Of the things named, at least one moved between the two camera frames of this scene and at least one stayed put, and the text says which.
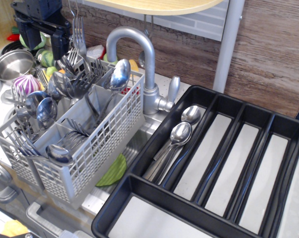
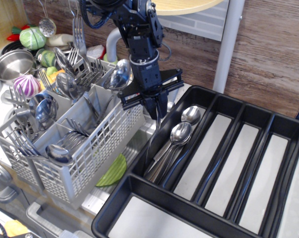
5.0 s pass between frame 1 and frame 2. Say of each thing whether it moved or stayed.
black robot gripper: moved
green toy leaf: stayed
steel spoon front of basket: stayed
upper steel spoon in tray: stayed
